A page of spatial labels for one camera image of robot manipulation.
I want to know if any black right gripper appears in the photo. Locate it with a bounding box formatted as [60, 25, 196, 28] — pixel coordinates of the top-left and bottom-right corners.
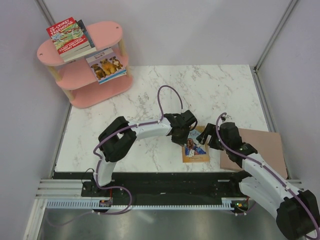
[196, 123, 230, 151]

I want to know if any Othello orange book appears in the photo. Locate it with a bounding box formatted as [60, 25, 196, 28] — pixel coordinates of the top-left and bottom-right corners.
[182, 126, 210, 163]

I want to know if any purple dog book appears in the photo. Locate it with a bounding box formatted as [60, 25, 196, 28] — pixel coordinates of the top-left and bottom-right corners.
[85, 47, 127, 84]

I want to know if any Nineteen Eighty-Four blue book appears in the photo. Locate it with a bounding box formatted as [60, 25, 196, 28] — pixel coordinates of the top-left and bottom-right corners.
[63, 47, 97, 63]

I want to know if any red Treehouse book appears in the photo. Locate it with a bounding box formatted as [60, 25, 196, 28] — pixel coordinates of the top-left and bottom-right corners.
[46, 17, 86, 58]

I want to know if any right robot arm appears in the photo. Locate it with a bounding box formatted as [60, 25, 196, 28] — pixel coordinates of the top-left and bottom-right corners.
[196, 122, 320, 240]

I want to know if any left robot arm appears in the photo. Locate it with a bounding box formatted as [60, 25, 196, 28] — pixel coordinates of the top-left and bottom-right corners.
[92, 110, 198, 197]

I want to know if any brown file folder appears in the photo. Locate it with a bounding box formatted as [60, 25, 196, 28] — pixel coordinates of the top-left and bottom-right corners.
[219, 127, 288, 180]

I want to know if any pink three-tier shelf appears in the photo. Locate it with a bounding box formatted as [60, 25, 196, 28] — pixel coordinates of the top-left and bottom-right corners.
[37, 21, 133, 109]

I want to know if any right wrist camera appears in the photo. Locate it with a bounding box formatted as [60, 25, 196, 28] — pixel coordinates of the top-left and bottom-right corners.
[221, 112, 232, 121]

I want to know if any white cable duct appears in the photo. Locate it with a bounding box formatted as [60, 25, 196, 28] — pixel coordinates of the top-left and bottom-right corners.
[46, 198, 240, 211]

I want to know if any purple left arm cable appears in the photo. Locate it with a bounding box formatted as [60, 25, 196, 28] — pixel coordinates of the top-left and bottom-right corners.
[46, 85, 185, 227]

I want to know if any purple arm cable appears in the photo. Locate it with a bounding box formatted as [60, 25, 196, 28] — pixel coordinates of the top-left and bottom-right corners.
[46, 85, 185, 227]
[216, 112, 320, 240]

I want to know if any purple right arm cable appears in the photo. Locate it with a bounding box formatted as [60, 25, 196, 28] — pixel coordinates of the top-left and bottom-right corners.
[216, 112, 320, 240]

